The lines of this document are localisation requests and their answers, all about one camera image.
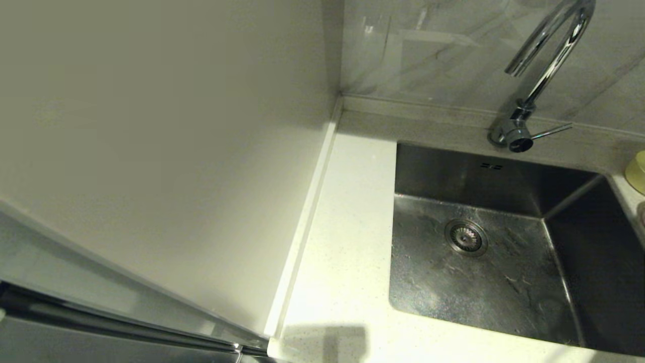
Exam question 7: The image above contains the chrome gooseneck faucet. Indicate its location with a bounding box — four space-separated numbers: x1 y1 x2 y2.
488 0 597 153

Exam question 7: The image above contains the dark refrigerator handle bar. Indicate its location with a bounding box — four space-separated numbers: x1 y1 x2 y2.
0 282 270 358

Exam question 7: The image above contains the steel refrigerator door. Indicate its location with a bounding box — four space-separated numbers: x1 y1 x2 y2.
0 201 270 363

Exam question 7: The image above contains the stainless steel sink basin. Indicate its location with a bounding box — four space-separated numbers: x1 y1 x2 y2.
388 141 645 357

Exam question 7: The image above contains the round metal drain strainer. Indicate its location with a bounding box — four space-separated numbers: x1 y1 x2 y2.
444 219 489 258

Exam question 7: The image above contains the white countertop edge strip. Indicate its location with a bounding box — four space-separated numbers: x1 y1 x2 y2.
265 98 343 351

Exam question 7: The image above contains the yellow round bowl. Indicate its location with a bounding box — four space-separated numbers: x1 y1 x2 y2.
625 150 645 196

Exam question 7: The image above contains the white tall side panel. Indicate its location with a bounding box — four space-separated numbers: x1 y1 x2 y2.
0 0 344 337

